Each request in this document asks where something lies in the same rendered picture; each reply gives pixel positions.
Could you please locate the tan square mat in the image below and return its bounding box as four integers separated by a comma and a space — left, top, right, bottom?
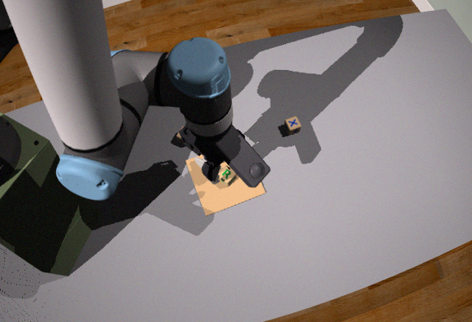
186, 158, 266, 216

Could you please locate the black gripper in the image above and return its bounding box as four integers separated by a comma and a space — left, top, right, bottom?
179, 123, 232, 184

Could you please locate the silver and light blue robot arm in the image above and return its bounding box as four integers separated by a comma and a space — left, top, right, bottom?
0, 0, 271, 200

